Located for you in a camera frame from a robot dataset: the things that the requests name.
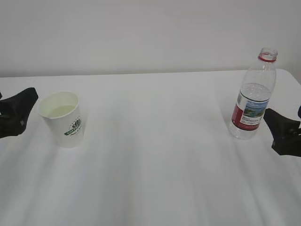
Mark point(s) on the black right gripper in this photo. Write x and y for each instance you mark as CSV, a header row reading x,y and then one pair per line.
x,y
286,133

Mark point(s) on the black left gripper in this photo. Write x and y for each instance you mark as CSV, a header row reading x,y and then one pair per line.
x,y
15,111

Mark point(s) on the white paper cup green logo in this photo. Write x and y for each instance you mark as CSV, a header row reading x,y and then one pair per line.
x,y
60,111

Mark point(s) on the clear water bottle red label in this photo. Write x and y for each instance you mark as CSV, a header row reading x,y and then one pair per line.
x,y
254,95

